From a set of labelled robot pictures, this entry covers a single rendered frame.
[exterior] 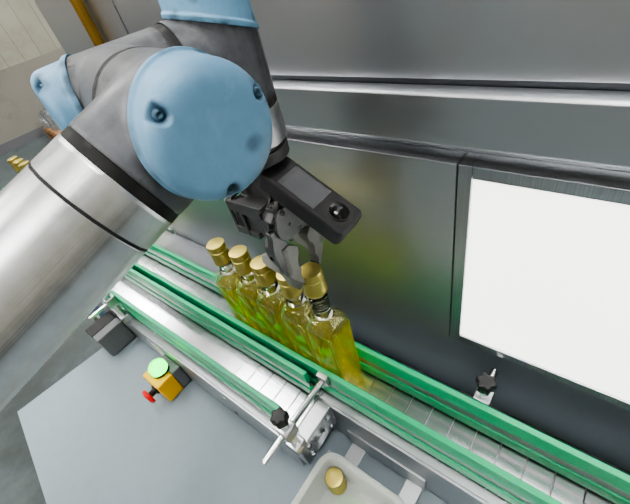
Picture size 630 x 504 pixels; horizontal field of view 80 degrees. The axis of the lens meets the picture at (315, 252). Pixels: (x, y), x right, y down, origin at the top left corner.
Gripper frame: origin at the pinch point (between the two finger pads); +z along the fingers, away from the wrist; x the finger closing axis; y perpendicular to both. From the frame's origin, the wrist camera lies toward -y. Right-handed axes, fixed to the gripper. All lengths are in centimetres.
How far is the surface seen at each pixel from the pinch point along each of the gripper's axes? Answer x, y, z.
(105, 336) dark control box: 20, 67, 35
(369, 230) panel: -12.0, -2.8, 0.6
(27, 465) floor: 75, 143, 118
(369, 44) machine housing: -15.0, -4.5, -25.2
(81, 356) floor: 30, 178, 118
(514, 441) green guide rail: -3.1, -29.7, 27.6
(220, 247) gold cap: -0.1, 21.3, 2.6
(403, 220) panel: -12.0, -8.8, -3.2
